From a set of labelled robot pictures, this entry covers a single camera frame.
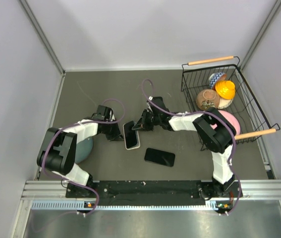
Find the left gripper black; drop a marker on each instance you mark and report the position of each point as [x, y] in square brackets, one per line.
[116, 135]

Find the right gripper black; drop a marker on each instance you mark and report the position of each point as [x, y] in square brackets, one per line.
[142, 123]

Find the beige phone case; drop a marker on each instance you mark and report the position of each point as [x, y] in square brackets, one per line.
[131, 147]

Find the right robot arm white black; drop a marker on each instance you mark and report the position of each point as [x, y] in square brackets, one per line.
[216, 132]

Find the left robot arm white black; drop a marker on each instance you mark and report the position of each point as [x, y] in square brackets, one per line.
[59, 148]

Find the black smartphone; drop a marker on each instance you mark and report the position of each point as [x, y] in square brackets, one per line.
[159, 157]

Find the grey blue bowl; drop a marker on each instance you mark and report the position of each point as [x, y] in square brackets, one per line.
[83, 150]

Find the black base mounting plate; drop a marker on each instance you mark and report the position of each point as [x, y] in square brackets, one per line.
[159, 192]

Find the brown ceramic bowl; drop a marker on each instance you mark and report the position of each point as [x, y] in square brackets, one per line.
[207, 98]

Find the white ceramic bowl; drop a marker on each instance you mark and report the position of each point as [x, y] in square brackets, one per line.
[224, 103]

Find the pink plate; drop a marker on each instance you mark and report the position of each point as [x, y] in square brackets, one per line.
[232, 120]

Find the blue white patterned bowl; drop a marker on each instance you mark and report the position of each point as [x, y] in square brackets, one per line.
[215, 77]

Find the black wire basket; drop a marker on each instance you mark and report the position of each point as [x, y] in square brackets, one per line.
[245, 106]

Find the aluminium frame rail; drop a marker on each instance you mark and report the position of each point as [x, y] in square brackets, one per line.
[57, 195]

